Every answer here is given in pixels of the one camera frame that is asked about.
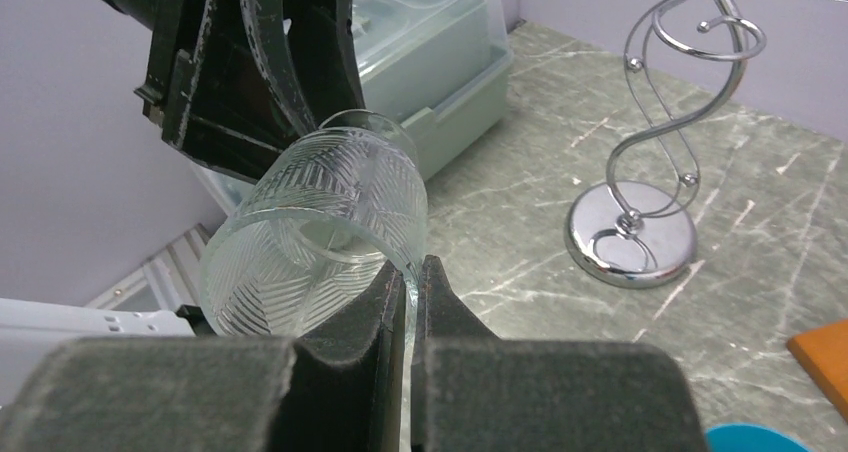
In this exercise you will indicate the clear patterned wine glass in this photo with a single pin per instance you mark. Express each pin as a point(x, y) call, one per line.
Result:
point(314, 231)

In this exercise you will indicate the blue plastic wine glass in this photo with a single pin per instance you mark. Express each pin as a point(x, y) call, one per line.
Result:
point(747, 437)

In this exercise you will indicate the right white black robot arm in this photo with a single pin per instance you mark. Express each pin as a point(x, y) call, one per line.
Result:
point(79, 336)

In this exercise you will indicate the silver wire glass rack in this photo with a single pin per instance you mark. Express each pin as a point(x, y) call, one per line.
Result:
point(631, 234)

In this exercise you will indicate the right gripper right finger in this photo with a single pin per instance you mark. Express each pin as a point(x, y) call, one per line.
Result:
point(474, 391)

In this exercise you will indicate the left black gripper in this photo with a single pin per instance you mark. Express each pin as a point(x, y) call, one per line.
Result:
point(203, 87)

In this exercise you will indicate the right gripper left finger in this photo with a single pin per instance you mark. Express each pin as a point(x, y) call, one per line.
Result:
point(335, 388)

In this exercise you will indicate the clear plastic storage box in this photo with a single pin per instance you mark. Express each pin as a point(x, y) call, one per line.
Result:
point(439, 68)

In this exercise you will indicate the gold wire glass rack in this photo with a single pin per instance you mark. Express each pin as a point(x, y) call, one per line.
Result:
point(822, 353)

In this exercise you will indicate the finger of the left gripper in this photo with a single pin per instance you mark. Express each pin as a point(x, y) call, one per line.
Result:
point(304, 51)

